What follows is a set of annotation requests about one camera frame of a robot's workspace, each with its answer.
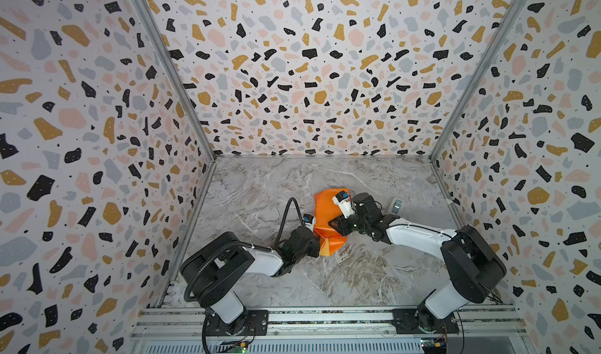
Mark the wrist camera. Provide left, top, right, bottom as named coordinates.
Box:
left=332, top=190, right=355, bottom=219
left=303, top=213, right=316, bottom=230

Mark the white tape dispenser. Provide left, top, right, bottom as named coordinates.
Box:
left=390, top=198, right=403, bottom=216

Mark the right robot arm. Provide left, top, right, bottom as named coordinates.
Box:
left=330, top=191, right=506, bottom=329

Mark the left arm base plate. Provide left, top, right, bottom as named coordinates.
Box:
left=203, top=310, right=269, bottom=337

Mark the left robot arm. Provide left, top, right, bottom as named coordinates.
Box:
left=180, top=226, right=320, bottom=325

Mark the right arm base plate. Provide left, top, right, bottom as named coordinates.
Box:
left=391, top=308, right=460, bottom=335

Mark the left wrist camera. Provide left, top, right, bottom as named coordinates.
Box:
left=303, top=213, right=316, bottom=230

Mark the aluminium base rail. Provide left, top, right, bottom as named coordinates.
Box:
left=126, top=305, right=535, bottom=353

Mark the black corrugated cable left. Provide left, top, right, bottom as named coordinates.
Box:
left=182, top=197, right=305, bottom=303

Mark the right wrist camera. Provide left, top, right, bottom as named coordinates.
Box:
left=332, top=190, right=355, bottom=219

